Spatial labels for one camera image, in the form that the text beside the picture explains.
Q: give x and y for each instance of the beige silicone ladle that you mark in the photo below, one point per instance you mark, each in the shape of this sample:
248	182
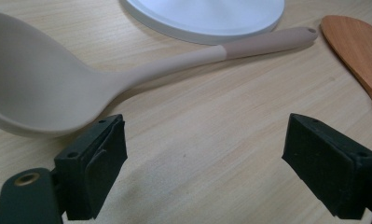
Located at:
34	77

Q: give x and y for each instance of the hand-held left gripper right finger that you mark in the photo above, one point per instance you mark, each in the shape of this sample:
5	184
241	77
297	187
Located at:
326	168

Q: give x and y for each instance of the wooden spatula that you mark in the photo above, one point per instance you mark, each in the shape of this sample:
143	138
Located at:
357	43

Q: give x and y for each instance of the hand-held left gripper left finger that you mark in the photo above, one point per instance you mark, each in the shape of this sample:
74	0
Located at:
87	168

